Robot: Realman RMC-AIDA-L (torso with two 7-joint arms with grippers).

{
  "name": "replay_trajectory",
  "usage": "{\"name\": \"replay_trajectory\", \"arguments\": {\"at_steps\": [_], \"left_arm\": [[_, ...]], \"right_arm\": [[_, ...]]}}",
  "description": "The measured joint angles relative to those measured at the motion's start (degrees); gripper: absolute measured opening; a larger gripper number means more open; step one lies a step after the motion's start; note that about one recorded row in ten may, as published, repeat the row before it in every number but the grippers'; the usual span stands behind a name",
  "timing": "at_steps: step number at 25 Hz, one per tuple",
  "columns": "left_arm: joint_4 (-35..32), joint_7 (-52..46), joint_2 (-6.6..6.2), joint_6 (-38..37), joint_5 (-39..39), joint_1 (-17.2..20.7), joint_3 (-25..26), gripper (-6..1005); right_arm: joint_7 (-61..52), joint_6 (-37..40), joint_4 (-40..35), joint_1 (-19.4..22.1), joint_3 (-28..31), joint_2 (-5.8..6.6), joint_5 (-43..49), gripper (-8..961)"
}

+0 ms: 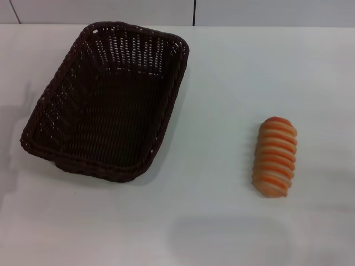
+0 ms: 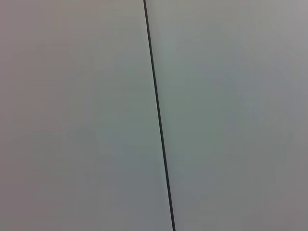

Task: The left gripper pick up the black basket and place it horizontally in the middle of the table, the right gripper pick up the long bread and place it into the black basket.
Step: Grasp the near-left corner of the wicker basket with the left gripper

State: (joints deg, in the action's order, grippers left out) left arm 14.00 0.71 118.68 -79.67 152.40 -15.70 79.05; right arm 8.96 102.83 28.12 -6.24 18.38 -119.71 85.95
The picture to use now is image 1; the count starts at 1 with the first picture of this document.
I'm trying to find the dark brown woven basket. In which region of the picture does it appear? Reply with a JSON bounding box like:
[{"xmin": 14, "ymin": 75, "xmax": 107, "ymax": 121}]
[{"xmin": 19, "ymin": 21, "xmax": 191, "ymax": 183}]

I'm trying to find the orange striped bread roll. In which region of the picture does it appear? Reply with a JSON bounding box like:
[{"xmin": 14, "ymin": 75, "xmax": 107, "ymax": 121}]
[{"xmin": 251, "ymin": 116, "xmax": 299, "ymax": 199}]

